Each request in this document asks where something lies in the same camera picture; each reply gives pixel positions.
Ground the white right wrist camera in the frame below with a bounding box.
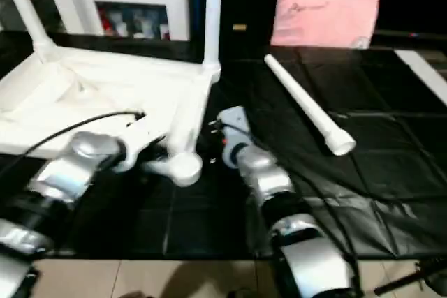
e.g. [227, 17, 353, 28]
[217, 106, 254, 166]

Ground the black metal stand leg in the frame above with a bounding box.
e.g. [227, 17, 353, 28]
[374, 256, 447, 296]

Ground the black work mat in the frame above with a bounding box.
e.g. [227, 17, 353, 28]
[0, 31, 447, 260]

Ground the white plastic table top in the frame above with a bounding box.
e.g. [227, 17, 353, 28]
[0, 47, 223, 188]

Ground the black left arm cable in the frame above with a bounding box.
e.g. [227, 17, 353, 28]
[0, 111, 146, 159]

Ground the pink pillow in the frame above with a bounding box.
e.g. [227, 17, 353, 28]
[270, 0, 383, 50]

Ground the white plastic table leg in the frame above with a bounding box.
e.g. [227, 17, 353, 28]
[0, 0, 58, 63]
[201, 0, 224, 75]
[263, 54, 357, 157]

